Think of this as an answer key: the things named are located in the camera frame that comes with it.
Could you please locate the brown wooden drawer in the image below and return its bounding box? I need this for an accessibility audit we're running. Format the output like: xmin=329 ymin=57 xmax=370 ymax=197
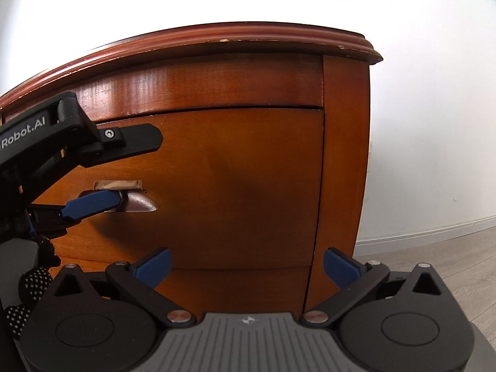
xmin=40 ymin=108 xmax=324 ymax=269

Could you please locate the brown tape piece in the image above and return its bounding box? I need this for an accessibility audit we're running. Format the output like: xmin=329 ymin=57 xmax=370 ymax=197
xmin=93 ymin=180 xmax=143 ymax=191

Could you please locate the black polka dot sleeve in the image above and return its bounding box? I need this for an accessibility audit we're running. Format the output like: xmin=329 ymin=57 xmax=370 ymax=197
xmin=1 ymin=237 xmax=60 ymax=340

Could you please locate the brown wooden nightstand cabinet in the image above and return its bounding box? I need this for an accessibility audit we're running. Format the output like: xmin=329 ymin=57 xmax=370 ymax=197
xmin=1 ymin=23 xmax=381 ymax=315

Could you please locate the metal drawer handle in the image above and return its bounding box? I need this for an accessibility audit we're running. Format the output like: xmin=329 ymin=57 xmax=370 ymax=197
xmin=106 ymin=189 xmax=160 ymax=213

